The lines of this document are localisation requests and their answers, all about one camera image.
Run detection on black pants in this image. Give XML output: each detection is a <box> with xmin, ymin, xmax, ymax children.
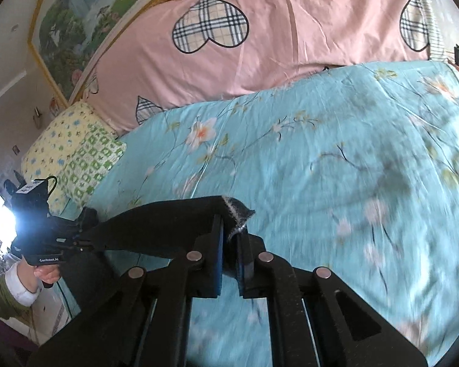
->
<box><xmin>79</xmin><ymin>195</ymin><xmax>255</xmax><ymax>258</ymax></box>

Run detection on left forearm green sleeve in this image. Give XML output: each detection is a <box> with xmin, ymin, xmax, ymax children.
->
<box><xmin>0</xmin><ymin>262</ymin><xmax>42</xmax><ymax>319</ymax></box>

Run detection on person's left hand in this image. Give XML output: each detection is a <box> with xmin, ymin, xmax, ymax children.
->
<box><xmin>34</xmin><ymin>265</ymin><xmax>61</xmax><ymax>287</ymax></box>

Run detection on yellow floral pillow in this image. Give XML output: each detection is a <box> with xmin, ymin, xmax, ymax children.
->
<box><xmin>21</xmin><ymin>102</ymin><xmax>118</xmax><ymax>215</ymax></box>

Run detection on green checked pillow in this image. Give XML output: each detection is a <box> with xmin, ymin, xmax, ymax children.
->
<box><xmin>58</xmin><ymin>127</ymin><xmax>127</xmax><ymax>207</ymax></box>

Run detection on teal floral bed sheet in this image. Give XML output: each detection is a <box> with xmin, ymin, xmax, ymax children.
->
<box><xmin>88</xmin><ymin>61</ymin><xmax>459</xmax><ymax>365</ymax></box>

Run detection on framed landscape painting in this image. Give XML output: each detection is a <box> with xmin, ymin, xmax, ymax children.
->
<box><xmin>28</xmin><ymin>0</ymin><xmax>170</xmax><ymax>107</ymax></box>

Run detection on pink quilt with plaid hearts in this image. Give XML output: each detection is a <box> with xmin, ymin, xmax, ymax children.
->
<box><xmin>84</xmin><ymin>0</ymin><xmax>435</xmax><ymax>133</ymax></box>

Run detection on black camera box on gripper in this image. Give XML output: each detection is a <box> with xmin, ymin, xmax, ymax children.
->
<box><xmin>4</xmin><ymin>176</ymin><xmax>58</xmax><ymax>223</ymax></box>

